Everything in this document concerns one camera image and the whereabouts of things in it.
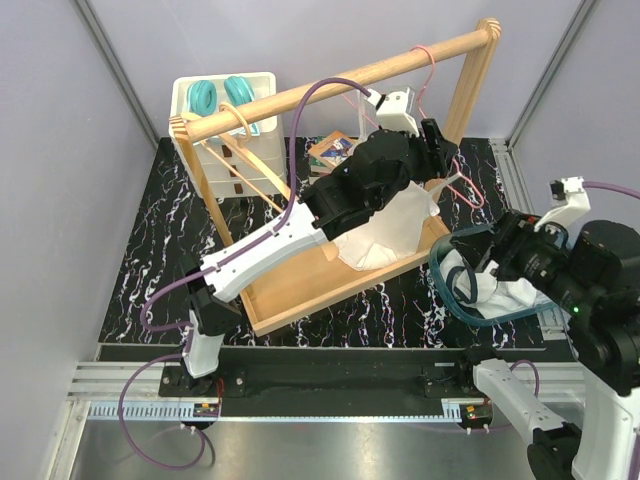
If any pink wire hanger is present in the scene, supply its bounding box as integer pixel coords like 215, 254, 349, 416
341, 44, 485, 210

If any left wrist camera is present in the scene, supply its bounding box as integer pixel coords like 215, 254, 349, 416
376, 87, 418, 135

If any teal plastic bin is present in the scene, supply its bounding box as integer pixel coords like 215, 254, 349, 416
428, 225, 554, 327

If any teal ring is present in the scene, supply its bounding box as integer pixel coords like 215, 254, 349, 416
186, 79, 218, 118
223, 74, 258, 108

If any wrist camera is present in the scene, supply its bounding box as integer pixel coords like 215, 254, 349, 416
376, 87, 418, 135
534, 176, 591, 232

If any white camisole top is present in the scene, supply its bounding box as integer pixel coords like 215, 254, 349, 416
323, 176, 449, 271

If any white drawer unit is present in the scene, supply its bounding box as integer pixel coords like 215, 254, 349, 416
170, 74, 287, 198

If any white navy-trimmed tank top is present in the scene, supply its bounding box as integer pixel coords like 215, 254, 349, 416
440, 249, 551, 320

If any left teal ring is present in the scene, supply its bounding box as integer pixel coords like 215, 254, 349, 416
186, 79, 218, 118

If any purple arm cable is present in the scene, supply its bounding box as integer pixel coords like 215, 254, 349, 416
583, 181, 640, 202
117, 77, 374, 469

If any wooden clothes rack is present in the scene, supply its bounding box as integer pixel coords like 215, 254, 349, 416
186, 18, 501, 336

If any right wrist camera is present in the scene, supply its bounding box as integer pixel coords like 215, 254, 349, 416
534, 176, 591, 232

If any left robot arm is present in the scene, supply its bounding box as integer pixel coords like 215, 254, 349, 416
180, 119, 458, 396

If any stack of books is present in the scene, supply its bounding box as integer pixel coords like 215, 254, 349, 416
308, 131, 356, 175

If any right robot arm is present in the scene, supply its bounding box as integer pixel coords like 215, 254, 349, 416
453, 211, 639, 479

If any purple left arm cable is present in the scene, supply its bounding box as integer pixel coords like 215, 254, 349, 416
117, 77, 374, 469

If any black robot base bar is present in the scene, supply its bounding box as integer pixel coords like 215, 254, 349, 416
159, 346, 499, 398

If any beige wooden hanger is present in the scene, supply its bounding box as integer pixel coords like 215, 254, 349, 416
169, 112, 291, 213

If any right teal ring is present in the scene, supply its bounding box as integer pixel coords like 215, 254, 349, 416
223, 74, 258, 108

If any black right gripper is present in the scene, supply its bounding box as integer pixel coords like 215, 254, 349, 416
448, 204, 597, 311

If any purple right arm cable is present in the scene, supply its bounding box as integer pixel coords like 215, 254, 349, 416
583, 181, 640, 202

